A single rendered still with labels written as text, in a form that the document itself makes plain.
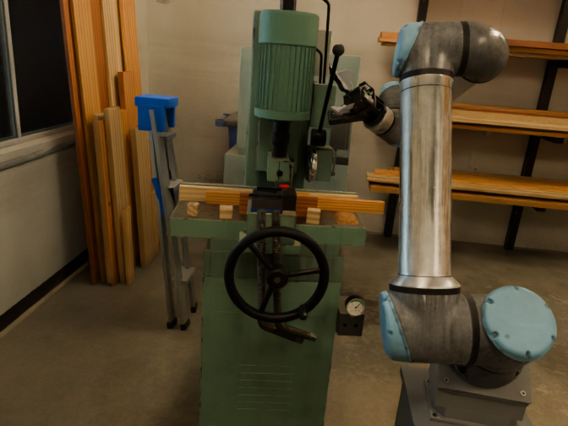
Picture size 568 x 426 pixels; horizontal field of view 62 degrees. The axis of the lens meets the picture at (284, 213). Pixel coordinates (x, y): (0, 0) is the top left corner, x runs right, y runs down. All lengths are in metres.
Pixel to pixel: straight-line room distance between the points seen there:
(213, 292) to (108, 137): 1.48
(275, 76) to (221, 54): 2.53
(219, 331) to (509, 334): 0.91
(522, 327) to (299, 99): 0.85
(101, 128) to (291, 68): 1.55
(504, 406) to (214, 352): 0.87
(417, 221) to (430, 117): 0.22
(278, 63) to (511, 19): 2.84
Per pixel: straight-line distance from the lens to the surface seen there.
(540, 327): 1.08
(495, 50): 1.15
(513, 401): 1.33
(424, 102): 1.06
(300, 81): 1.45
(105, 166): 2.81
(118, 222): 2.91
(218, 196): 1.58
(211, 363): 1.68
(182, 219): 1.45
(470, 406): 1.33
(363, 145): 3.92
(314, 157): 1.64
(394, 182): 3.51
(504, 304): 1.07
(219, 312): 1.57
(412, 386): 1.43
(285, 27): 1.43
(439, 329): 1.03
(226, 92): 3.95
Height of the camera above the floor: 1.38
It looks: 18 degrees down
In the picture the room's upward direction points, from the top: 5 degrees clockwise
